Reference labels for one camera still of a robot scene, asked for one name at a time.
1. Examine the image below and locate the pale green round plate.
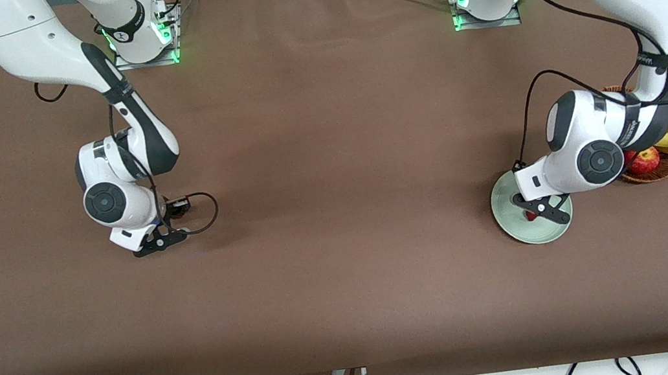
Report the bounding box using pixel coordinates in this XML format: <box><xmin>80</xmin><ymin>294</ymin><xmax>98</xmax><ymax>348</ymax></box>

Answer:
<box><xmin>486</xmin><ymin>161</ymin><xmax>578</xmax><ymax>251</ymax></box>

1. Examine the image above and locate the brown table cover sheet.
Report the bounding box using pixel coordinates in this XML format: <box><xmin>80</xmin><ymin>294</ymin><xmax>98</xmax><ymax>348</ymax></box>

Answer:
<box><xmin>0</xmin><ymin>0</ymin><xmax>668</xmax><ymax>375</ymax></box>

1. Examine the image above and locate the red apple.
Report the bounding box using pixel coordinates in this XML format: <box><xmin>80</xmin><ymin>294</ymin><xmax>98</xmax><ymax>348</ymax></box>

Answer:
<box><xmin>626</xmin><ymin>145</ymin><xmax>663</xmax><ymax>177</ymax></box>

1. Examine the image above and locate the brown wicker basket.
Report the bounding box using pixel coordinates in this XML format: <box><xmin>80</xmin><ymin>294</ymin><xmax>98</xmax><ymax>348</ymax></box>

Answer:
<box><xmin>603</xmin><ymin>78</ymin><xmax>668</xmax><ymax>188</ymax></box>

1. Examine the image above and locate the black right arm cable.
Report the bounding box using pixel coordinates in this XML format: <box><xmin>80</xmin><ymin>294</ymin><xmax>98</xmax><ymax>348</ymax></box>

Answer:
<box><xmin>33</xmin><ymin>56</ymin><xmax>222</xmax><ymax>253</ymax></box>

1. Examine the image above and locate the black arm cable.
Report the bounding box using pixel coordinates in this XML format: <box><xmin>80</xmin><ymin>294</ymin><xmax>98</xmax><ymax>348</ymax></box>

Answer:
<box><xmin>33</xmin><ymin>56</ymin><xmax>222</xmax><ymax>253</ymax></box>
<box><xmin>494</xmin><ymin>0</ymin><xmax>668</xmax><ymax>170</ymax></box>

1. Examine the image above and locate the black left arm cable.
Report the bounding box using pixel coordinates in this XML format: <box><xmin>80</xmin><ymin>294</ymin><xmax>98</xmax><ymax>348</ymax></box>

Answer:
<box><xmin>494</xmin><ymin>0</ymin><xmax>668</xmax><ymax>170</ymax></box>

